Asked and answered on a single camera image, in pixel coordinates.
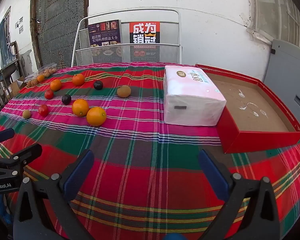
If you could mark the small tangerine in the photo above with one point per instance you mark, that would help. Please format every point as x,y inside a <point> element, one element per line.
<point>40,78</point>

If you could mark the paper wall sign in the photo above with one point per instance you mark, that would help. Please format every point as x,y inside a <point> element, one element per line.
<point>21,25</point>

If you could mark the grey metal cabinet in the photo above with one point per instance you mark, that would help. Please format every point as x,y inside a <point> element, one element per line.
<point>287,70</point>

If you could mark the studded metal door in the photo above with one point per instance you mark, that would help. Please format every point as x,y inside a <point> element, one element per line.
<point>60,25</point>

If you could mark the person's left hand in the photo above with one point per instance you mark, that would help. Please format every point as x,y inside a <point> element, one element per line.
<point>5,210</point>

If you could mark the plaid tablecloth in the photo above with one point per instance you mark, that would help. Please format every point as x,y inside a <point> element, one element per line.
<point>150,155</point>

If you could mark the red and black book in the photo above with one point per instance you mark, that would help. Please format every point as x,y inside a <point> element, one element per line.
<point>144,33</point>

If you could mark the small yellow-brown round fruit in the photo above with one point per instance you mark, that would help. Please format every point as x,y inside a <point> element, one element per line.
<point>26,114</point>

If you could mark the red cardboard box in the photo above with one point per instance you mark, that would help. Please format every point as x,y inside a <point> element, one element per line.
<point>240,140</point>

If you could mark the window with blue curtain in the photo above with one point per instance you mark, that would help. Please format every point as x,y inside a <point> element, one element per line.
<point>3,35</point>

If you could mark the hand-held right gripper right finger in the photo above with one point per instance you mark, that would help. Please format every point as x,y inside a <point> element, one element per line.
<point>212,175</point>

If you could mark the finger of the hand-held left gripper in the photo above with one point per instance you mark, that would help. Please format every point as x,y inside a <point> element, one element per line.
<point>27,153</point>
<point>3,134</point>

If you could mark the clear plastic fruit tray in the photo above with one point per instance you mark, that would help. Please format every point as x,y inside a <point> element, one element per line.
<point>50,72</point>

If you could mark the clear plastic container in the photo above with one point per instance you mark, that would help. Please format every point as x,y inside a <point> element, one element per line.
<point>33,73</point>

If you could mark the dark purple plum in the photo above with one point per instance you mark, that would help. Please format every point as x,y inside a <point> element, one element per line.
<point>98,85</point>
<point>66,99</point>

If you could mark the white metal mesh rack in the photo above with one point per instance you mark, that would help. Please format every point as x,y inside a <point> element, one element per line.
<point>170,52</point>

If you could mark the cardboard boxes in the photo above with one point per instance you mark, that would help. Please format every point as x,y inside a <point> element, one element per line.
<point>13,87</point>

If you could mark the red tomato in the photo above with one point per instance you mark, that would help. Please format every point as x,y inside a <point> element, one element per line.
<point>43,110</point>
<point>49,94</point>

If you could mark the orange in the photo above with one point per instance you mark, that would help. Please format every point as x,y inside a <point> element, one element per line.
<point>80,107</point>
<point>55,85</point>
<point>96,116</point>
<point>78,79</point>

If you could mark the pink tissue pack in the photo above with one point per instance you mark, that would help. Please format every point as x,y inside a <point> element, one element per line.
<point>190,97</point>

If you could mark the barred window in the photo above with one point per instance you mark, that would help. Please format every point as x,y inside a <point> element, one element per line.
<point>291,17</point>

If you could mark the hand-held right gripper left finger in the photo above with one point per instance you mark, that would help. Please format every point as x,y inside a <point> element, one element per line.
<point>77,172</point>

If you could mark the dark cookbook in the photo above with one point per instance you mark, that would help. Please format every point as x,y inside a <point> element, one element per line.
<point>105,33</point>

